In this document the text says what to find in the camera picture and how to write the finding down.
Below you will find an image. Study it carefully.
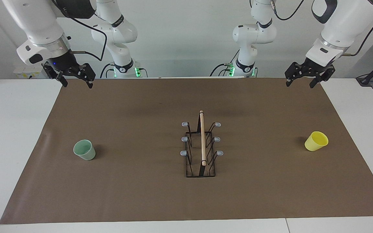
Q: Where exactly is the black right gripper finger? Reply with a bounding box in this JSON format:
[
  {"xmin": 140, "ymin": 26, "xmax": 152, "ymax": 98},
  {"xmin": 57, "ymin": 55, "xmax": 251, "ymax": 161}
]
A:
[
  {"xmin": 43, "ymin": 64, "xmax": 68, "ymax": 88},
  {"xmin": 76, "ymin": 63, "xmax": 96, "ymax": 89}
]

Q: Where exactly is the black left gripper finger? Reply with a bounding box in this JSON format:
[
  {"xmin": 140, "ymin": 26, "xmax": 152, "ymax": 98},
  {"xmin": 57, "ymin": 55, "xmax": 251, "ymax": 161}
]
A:
[
  {"xmin": 285, "ymin": 62, "xmax": 305, "ymax": 87},
  {"xmin": 309, "ymin": 65, "xmax": 336, "ymax": 89}
]

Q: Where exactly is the yellow plastic cup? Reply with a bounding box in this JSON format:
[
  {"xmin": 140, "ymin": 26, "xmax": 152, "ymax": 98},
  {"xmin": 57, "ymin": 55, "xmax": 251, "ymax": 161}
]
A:
[{"xmin": 304, "ymin": 131, "xmax": 329, "ymax": 152}]

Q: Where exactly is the pale green plastic cup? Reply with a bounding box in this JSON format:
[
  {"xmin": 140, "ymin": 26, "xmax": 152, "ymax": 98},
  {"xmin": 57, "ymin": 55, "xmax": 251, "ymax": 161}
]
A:
[{"xmin": 73, "ymin": 139, "xmax": 96, "ymax": 161}]

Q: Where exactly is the white power strip box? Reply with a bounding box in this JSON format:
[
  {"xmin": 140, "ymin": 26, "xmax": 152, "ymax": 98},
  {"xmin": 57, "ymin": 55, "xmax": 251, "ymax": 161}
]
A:
[{"xmin": 13, "ymin": 66, "xmax": 46, "ymax": 79}]

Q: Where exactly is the brown table mat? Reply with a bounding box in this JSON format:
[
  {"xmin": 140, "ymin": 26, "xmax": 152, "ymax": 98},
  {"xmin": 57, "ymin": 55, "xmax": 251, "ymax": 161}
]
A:
[{"xmin": 0, "ymin": 78, "xmax": 373, "ymax": 225}]

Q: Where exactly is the black right arm base cable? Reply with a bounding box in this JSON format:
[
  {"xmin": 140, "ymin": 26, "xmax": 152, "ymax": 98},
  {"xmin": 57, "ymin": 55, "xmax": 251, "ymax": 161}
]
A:
[{"xmin": 100, "ymin": 63, "xmax": 114, "ymax": 79}]

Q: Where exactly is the black arm base cable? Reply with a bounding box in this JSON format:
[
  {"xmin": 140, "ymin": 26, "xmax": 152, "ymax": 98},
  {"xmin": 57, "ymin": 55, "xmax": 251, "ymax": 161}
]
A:
[
  {"xmin": 210, "ymin": 49, "xmax": 240, "ymax": 77},
  {"xmin": 100, "ymin": 63, "xmax": 114, "ymax": 79}
]

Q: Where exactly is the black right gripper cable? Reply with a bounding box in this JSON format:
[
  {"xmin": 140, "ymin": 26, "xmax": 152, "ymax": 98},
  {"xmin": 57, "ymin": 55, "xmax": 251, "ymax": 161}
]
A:
[{"xmin": 69, "ymin": 16, "xmax": 108, "ymax": 62}]

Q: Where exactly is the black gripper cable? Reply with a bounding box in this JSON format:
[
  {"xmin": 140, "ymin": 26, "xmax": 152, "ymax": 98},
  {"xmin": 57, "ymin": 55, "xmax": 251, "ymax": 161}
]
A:
[
  {"xmin": 344, "ymin": 6, "xmax": 373, "ymax": 57},
  {"xmin": 69, "ymin": 16, "xmax": 108, "ymax": 62}
]

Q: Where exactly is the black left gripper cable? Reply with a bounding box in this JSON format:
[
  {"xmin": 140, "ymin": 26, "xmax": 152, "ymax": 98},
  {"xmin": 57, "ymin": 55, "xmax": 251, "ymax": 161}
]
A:
[{"xmin": 344, "ymin": 6, "xmax": 373, "ymax": 57}]

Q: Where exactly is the black left arm base cable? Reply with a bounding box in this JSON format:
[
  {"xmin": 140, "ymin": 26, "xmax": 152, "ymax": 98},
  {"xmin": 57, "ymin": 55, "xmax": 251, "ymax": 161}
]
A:
[{"xmin": 210, "ymin": 49, "xmax": 240, "ymax": 77}]

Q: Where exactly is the black wire cup rack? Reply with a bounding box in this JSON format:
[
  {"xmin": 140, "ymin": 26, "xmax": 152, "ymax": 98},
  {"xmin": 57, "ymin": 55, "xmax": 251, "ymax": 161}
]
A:
[{"xmin": 180, "ymin": 110, "xmax": 224, "ymax": 178}]

